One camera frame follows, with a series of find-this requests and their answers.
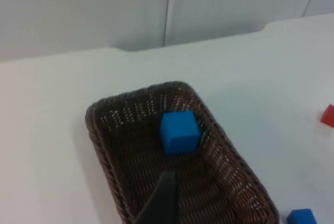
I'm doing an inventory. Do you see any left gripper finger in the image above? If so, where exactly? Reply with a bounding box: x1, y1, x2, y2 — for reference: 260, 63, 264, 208
133, 170, 180, 224

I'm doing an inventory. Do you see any dark brown wicker basket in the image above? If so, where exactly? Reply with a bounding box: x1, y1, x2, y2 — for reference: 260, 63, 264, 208
85, 80, 281, 224

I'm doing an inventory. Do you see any large blue cube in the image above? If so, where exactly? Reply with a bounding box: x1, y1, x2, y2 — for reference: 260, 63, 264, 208
159, 110, 202, 156

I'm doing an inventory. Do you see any small blue cube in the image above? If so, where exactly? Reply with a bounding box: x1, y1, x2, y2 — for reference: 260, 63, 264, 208
287, 208, 319, 224

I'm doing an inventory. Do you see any red cube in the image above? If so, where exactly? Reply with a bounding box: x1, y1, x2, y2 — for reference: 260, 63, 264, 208
320, 104, 334, 128

